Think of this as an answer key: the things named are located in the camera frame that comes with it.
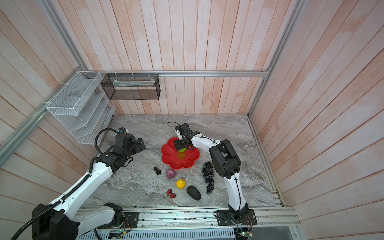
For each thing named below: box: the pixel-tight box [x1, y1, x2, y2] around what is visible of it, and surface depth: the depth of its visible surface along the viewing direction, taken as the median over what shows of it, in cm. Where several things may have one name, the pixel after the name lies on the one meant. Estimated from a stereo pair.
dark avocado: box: [186, 185, 201, 201], surface depth 80 cm
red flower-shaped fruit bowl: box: [161, 137, 201, 170], surface depth 98 cm
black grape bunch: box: [202, 161, 215, 195], surface depth 86 cm
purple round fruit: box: [165, 168, 176, 180], surface depth 87 cm
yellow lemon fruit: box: [176, 179, 186, 189], surface depth 83 cm
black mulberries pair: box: [153, 166, 161, 175], surface depth 92 cm
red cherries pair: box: [163, 189, 176, 199], surface depth 83 cm
